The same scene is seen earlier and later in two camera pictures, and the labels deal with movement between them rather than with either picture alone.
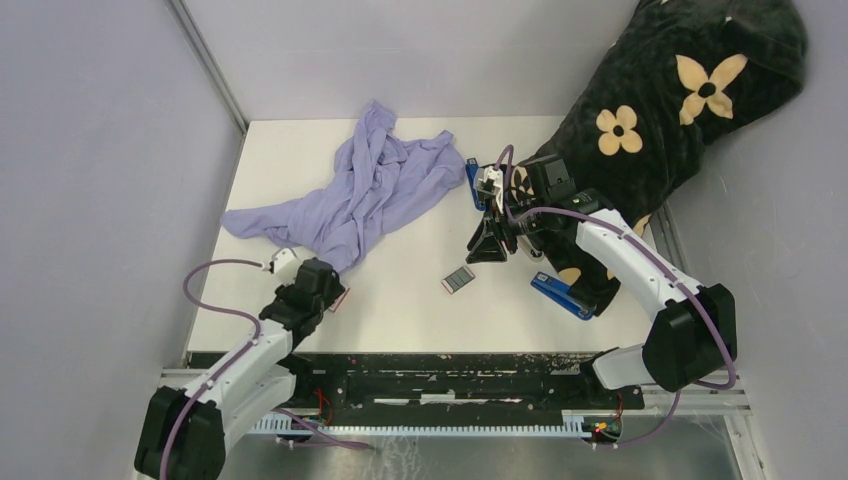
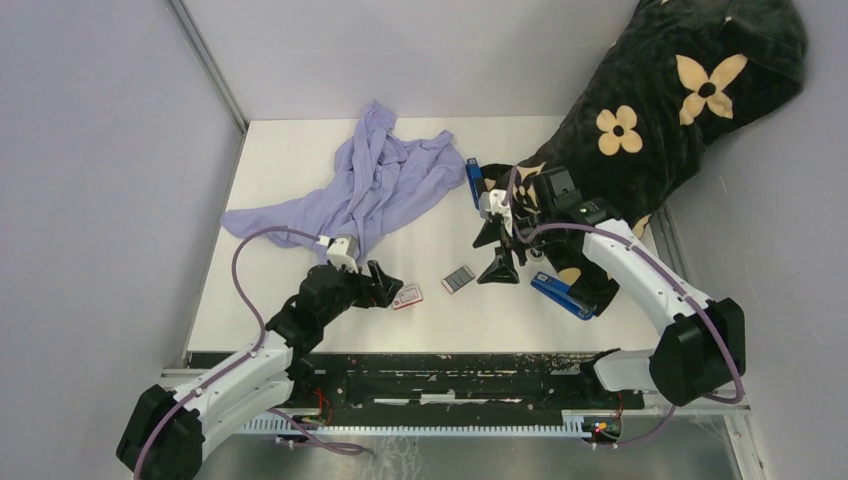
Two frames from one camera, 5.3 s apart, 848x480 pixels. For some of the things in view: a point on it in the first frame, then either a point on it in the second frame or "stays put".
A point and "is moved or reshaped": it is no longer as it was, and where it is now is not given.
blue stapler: [557, 292] stays put
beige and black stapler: [535, 254] stays put
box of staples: [457, 279] stays put
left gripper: [334, 289] -> [386, 286]
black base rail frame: [415, 382] stays put
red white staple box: [335, 306] is moved or reshaped
